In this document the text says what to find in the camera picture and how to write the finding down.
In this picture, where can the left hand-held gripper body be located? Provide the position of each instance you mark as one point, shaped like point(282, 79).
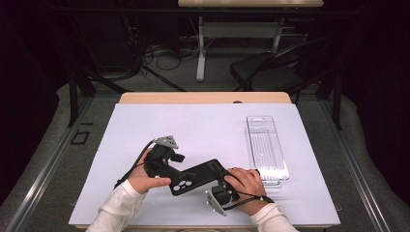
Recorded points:
point(159, 161)

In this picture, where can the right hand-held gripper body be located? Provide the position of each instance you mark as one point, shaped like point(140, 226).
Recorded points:
point(222, 195)

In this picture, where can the black phone case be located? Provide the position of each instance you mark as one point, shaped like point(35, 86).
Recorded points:
point(201, 177)

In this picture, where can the clear plastic packaging box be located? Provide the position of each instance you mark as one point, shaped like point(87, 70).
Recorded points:
point(266, 145)

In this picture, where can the person's left hand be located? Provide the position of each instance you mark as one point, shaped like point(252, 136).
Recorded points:
point(140, 180)

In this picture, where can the person's right hand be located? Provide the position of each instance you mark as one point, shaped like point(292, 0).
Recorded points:
point(249, 185)

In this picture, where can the white board table cover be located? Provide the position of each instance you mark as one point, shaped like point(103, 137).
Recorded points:
point(206, 129)

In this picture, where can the black metal stand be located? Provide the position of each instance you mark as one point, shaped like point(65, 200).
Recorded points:
point(73, 96)
point(337, 103)

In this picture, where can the black folding chair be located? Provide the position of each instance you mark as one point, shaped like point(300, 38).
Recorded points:
point(267, 72)

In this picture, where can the desk with white legs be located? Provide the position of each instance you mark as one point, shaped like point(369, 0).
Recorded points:
point(248, 29)

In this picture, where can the aluminium floor rail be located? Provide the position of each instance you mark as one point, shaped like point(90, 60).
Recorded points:
point(354, 170)
point(48, 170)

